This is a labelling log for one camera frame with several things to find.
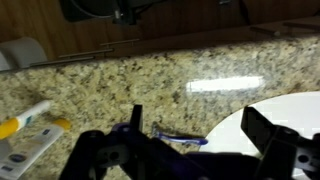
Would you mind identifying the black robot cart platform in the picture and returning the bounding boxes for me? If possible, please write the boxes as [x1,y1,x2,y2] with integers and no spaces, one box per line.
[59,0,168,26]

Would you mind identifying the slim white tube yellow cap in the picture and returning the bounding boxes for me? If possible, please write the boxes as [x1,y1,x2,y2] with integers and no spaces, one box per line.
[0,99,53,141]

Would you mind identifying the dark metal drawer handle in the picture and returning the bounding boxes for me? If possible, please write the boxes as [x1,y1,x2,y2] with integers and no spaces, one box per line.
[58,48,116,60]
[99,38,141,48]
[249,25,282,37]

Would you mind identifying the white oval sink basin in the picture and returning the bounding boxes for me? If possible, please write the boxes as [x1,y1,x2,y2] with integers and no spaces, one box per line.
[199,90,320,180]

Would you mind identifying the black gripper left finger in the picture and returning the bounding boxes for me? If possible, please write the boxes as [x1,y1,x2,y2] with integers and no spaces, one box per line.
[59,104,208,180]

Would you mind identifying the wooden vanity cabinet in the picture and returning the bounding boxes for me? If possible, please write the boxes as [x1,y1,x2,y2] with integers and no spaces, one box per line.
[29,14,320,69]

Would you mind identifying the white toilet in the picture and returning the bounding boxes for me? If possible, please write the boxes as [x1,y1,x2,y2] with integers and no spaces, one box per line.
[0,36,48,73]

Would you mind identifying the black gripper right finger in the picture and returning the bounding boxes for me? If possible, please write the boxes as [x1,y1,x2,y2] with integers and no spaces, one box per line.
[240,105,320,180]

